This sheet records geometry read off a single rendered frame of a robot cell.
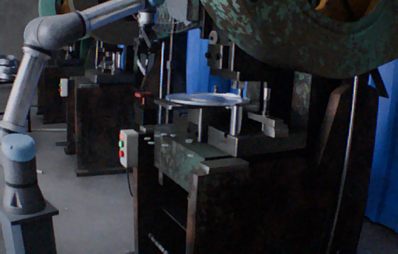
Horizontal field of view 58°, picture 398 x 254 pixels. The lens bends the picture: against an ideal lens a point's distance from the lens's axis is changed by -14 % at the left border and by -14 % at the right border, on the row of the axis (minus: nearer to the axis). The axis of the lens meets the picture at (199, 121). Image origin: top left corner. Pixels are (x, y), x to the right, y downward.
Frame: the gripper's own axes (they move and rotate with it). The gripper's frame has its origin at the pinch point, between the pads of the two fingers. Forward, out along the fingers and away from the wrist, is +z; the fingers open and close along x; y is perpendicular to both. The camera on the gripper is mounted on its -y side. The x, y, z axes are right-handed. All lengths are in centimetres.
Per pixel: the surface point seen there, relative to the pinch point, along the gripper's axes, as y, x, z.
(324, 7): -73, -24, -28
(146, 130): -12.1, 3.8, 20.9
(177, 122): -15.1, -7.7, 17.9
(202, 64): 195, -135, 14
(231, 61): -39.5, -14.3, -7.6
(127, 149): -12.9, 11.6, 27.8
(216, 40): -31.1, -13.2, -14.2
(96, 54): 294, -53, 10
